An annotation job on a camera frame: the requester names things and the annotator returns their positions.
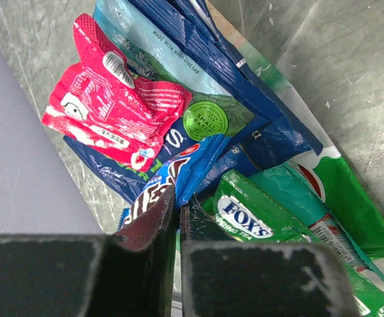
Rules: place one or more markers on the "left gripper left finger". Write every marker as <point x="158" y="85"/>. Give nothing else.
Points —
<point x="129" y="273"/>

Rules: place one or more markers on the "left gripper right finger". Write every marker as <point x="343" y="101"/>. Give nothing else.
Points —
<point x="224" y="277"/>

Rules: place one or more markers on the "green snack packet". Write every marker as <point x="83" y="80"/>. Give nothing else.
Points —
<point x="249" y="214"/>

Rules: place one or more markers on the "teal snack packet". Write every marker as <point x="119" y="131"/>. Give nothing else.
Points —
<point x="287" y="185"/>

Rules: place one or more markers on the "green Chuba cassava chips bag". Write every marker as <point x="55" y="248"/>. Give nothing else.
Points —
<point x="325" y="60"/>

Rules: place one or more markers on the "blue Burts chips bag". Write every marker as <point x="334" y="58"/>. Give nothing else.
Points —
<point x="275" y="135"/>

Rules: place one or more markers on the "red snack packet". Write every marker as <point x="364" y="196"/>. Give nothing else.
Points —
<point x="101" y="104"/>

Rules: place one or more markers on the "blue green Burts vinegar bag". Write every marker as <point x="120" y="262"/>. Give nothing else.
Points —
<point x="212" y="109"/>

